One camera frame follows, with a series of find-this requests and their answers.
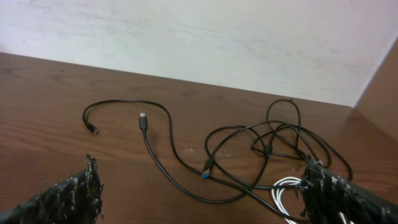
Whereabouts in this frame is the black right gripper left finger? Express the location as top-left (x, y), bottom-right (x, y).
top-left (1, 154), bottom-right (103, 224)

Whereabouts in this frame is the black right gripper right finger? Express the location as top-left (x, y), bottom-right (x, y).
top-left (297, 157), bottom-right (397, 224)

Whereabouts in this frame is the white cable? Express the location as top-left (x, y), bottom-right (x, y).
top-left (271, 176), bottom-right (355, 224)

